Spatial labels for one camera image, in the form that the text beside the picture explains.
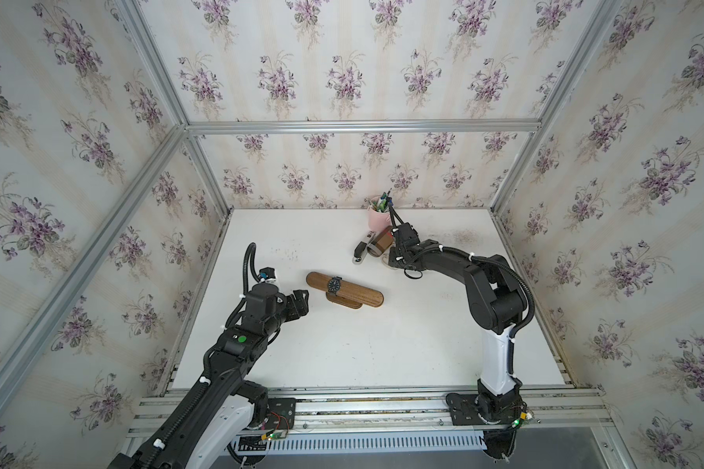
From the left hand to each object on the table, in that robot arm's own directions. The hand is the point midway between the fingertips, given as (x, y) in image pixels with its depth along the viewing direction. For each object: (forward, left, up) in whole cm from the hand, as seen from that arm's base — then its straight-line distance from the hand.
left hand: (298, 296), depth 80 cm
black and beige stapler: (+24, -19, -10) cm, 32 cm away
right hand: (+20, -33, -11) cm, 40 cm away
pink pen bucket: (+34, -25, -5) cm, 43 cm away
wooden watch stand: (+4, -15, -7) cm, 17 cm away
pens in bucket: (+40, -27, -2) cm, 48 cm away
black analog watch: (+6, -10, -5) cm, 13 cm away
